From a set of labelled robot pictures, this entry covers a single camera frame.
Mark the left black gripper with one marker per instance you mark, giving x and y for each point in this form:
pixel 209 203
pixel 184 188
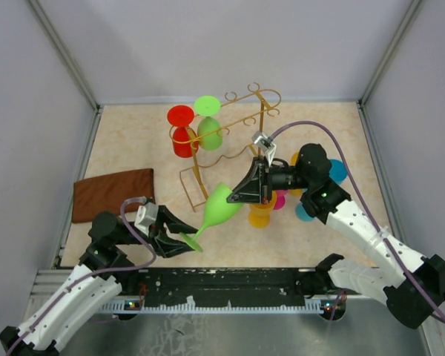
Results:
pixel 165 245

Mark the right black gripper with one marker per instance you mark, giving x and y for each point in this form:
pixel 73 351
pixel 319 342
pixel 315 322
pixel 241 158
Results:
pixel 256 186

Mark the orange wine glass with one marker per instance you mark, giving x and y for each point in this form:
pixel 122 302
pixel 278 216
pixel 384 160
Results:
pixel 259 214
pixel 295 192

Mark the magenta wine glass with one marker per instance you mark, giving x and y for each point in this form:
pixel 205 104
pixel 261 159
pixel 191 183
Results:
pixel 281 200

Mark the green wine glass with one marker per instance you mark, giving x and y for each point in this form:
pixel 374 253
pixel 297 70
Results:
pixel 208 128
pixel 217 210

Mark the light blue wine glass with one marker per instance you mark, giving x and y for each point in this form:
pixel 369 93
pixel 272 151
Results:
pixel 302 214

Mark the red wine glass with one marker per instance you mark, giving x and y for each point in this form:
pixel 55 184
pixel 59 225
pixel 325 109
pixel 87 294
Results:
pixel 180 117

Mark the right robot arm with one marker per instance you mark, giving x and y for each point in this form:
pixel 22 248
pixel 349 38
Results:
pixel 409 284

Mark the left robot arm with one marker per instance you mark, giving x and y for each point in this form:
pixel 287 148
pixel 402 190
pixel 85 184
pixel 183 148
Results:
pixel 110 266

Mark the brown folded cloth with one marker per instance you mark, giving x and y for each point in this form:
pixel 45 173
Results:
pixel 107 192

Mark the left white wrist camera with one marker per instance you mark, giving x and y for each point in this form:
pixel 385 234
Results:
pixel 145 217

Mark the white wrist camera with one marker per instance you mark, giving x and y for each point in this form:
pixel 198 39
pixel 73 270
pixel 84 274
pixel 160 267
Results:
pixel 145 217
pixel 266 145

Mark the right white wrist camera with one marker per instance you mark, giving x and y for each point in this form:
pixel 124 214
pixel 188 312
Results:
pixel 266 145

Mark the gold wire glass rack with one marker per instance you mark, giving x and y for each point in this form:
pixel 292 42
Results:
pixel 249 110

